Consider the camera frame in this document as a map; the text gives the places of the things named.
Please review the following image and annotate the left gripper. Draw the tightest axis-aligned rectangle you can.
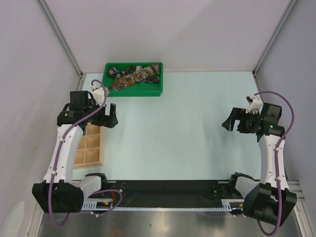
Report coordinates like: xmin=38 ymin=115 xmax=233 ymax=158
xmin=84 ymin=99 xmax=118 ymax=128

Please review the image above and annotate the orange grey patterned tie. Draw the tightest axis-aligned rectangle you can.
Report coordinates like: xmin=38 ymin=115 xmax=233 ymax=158
xmin=110 ymin=63 xmax=160 ymax=91

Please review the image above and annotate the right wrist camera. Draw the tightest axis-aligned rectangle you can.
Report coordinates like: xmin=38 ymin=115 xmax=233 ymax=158
xmin=246 ymin=94 xmax=263 ymax=115

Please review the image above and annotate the dark floral tie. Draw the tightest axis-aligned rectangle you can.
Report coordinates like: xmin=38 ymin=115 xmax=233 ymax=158
xmin=107 ymin=65 xmax=159 ymax=83

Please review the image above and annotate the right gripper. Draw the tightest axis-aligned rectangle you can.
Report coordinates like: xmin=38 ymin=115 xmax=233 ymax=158
xmin=222 ymin=107 xmax=263 ymax=134

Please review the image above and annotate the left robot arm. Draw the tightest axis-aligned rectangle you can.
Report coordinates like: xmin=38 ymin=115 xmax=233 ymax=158
xmin=32 ymin=88 xmax=118 ymax=213

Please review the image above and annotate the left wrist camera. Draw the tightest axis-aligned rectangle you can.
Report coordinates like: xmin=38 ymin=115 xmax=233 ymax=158
xmin=91 ymin=86 xmax=109 ymax=106

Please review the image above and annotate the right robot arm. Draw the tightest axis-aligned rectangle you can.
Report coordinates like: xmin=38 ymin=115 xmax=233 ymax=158
xmin=222 ymin=103 xmax=297 ymax=227

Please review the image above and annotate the green plastic bin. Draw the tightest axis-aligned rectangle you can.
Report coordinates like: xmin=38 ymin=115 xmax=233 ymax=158
xmin=102 ymin=62 xmax=163 ymax=97

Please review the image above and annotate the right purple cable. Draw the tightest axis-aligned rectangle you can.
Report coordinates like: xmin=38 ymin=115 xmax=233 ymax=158
xmin=254 ymin=90 xmax=296 ymax=235

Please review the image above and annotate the purple cable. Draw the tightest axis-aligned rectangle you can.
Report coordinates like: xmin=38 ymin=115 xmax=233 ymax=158
xmin=48 ymin=79 xmax=122 ymax=227
xmin=254 ymin=90 xmax=296 ymax=235

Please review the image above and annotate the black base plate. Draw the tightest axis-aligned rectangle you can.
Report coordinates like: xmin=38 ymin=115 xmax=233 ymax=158
xmin=90 ymin=180 xmax=242 ymax=210

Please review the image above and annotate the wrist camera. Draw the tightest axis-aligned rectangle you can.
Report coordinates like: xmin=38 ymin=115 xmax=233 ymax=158
xmin=91 ymin=86 xmax=109 ymax=106
xmin=246 ymin=94 xmax=263 ymax=115

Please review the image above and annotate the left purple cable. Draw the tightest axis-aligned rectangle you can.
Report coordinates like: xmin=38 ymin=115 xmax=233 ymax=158
xmin=48 ymin=79 xmax=122 ymax=227

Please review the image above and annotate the white cable duct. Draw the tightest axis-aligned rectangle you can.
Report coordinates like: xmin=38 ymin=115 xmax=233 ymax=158
xmin=81 ymin=198 xmax=245 ymax=212

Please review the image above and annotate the wooden compartment box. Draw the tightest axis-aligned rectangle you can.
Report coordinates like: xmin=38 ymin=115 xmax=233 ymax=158
xmin=74 ymin=123 xmax=104 ymax=169

